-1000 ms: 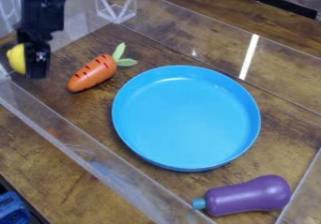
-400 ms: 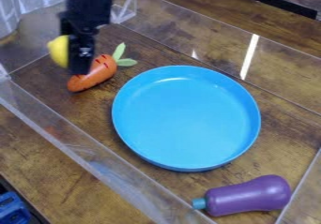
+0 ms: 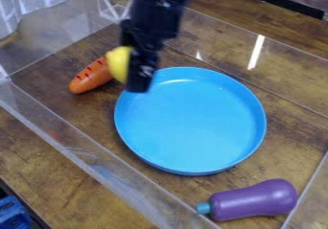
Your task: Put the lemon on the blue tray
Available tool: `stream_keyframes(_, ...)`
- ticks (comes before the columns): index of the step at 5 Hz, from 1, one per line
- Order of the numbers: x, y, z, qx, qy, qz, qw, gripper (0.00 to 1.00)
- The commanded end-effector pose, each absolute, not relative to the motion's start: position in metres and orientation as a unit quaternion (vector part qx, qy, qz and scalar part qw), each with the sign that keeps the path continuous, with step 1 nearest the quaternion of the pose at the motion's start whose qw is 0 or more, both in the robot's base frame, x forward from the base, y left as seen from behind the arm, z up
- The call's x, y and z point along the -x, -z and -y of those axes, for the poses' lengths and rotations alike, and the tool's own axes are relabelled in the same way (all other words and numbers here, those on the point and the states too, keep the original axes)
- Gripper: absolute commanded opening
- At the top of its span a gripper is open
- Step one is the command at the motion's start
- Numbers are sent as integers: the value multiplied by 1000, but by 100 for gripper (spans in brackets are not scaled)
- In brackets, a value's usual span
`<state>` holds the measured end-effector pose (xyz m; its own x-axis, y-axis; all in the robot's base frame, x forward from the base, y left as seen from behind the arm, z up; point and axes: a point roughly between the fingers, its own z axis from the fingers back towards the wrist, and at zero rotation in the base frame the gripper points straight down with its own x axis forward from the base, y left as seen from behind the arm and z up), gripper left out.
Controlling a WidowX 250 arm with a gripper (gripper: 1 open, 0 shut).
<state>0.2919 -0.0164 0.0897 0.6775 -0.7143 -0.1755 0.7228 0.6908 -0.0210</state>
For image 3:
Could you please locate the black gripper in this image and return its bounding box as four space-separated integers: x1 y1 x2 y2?
120 0 187 93

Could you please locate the yellow toy lemon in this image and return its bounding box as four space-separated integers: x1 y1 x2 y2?
104 46 132 83

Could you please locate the round blue tray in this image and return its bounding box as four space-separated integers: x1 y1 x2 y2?
114 67 266 176

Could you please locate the orange toy carrot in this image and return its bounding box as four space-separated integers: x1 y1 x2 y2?
68 57 112 94

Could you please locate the black bar on floor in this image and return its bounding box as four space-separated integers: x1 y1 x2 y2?
260 0 324 20

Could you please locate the purple toy eggplant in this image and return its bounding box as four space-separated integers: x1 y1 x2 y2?
195 178 297 221

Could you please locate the blue plastic crate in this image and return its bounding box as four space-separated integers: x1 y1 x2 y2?
0 195 32 229

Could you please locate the clear acrylic corner bracket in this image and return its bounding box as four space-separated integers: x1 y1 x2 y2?
98 0 134 24

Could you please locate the clear acrylic enclosure wall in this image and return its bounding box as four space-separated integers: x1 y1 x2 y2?
0 0 328 229

